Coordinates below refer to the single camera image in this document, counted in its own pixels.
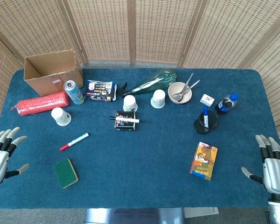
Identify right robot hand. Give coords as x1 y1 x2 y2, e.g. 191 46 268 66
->
241 134 280 196

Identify red cap marker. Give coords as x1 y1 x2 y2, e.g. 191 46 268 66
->
59 133 89 152

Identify blue cap marker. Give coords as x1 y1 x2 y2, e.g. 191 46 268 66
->
203 107 210 128

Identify black mesh pen holder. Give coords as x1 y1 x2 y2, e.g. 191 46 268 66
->
193 111 219 134

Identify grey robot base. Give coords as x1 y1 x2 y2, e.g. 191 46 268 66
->
84 207 185 224

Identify black cap marker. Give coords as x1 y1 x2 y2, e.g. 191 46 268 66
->
109 116 140 124

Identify green yellow sponge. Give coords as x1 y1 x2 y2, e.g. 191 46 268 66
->
53 158 79 189

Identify red foil package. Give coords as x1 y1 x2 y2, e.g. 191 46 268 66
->
10 91 70 116

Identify yellow blue box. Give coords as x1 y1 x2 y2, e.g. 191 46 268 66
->
189 141 218 182

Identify paper cup with blue flower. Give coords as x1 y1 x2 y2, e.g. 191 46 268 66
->
51 107 72 127

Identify white paper sheet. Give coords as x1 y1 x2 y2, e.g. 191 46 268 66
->
184 206 219 219

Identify cola bottle blue cap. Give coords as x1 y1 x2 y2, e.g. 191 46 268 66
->
215 93 239 115

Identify open cardboard box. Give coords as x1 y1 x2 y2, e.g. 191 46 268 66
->
23 49 84 97

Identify light blue drink can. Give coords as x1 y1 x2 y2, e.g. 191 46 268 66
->
63 80 85 105

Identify small white card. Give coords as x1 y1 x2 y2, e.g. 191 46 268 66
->
200 93 215 107

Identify black sanitary pad pack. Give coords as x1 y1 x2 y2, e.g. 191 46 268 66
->
84 80 118 103

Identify metal spoon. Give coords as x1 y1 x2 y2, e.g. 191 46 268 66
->
177 73 194 103
173 79 201 98

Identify black tin can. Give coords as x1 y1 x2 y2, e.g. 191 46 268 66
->
114 111 136 132

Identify beige bowl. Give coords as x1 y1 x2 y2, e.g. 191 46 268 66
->
168 82 193 105

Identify blue table carpet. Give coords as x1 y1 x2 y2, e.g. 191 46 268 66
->
0 67 280 210

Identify white paper cup green leaves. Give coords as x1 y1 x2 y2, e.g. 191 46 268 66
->
123 95 138 112
150 90 166 109

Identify black clip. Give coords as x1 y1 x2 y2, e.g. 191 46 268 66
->
118 82 129 98

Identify green plastic bag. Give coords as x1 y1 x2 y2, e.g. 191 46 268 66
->
121 69 178 98

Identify bamboo folding screen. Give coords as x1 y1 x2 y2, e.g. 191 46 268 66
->
0 0 280 164

